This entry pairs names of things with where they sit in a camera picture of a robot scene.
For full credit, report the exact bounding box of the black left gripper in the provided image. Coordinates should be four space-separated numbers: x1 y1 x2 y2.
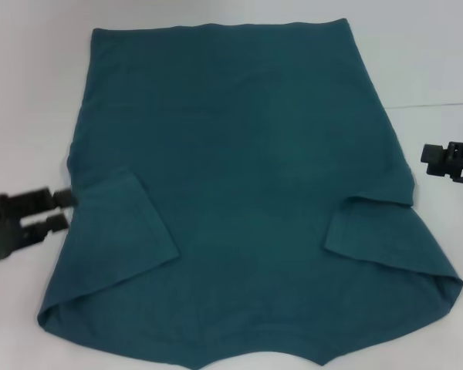
0 187 79 264

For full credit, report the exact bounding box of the blue-green short-sleeved shirt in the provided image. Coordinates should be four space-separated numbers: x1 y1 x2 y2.
36 17 463 370

